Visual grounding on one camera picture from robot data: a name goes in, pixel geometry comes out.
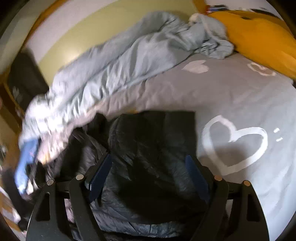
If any black puffer jacket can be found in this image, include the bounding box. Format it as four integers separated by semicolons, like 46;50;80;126
35;111;232;241

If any blue pillow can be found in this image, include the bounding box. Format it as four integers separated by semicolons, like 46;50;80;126
14;139;40;194

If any grey printed bed sheet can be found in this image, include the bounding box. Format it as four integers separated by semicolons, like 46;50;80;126
102;52;296;241

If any yellow pillow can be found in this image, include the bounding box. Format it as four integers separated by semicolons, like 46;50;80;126
209;10;296;80

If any black hanging bag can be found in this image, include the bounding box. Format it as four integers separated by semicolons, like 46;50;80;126
7;50;50;112

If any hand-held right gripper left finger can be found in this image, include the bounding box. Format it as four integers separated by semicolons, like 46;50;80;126
26;153;113;241

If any grey-blue duvet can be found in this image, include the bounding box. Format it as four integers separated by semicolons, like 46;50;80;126
18;11;234;167

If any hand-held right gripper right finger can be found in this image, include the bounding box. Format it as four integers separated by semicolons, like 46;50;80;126
185;154;270;241

